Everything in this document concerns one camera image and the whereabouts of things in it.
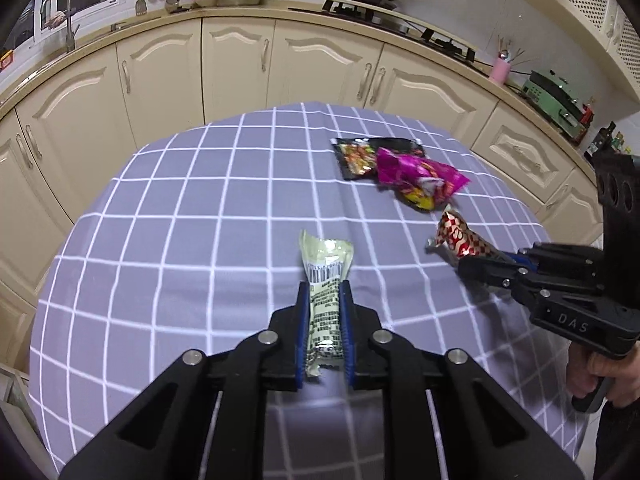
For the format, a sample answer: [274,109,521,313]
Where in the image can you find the pale green white wrapper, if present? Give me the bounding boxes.
[299,230,355,378]

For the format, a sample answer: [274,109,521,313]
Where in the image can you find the red checkered foil wrapper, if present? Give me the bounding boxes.
[426,205,516,266]

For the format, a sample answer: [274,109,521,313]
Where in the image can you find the cream kitchen cabinet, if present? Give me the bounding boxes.
[0,7,608,376]

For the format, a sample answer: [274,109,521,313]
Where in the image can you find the black gas stove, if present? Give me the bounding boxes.
[314,0,478,63]

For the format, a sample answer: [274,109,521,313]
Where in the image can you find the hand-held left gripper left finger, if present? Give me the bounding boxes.
[59,281,311,480]

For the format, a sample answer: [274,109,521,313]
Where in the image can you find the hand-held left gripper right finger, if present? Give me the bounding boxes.
[339,281,586,480]

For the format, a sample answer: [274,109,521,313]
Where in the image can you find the steel faucet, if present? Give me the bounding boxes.
[40,0,78,53]

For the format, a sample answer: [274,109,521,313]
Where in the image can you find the magenta snack wrapper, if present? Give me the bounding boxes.
[375,147,472,211]

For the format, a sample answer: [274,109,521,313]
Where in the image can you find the green countertop appliance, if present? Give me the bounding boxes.
[520,70,588,141]

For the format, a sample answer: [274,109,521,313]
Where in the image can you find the black snack wrapper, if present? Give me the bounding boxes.
[332,137,427,181]

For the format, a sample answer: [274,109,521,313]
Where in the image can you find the person's right hand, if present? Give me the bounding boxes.
[565,340,640,409]

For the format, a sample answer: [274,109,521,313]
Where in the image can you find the grey checked tablecloth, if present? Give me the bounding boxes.
[29,101,591,480]

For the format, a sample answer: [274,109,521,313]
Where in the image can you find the dark glass bottle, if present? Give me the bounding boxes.
[585,121,617,158]

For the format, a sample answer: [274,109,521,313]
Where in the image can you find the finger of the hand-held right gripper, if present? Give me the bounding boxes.
[502,242,606,291]
[457,256,540,302]

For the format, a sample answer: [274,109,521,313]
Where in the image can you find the person's dark trousers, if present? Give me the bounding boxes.
[592,400,640,480]

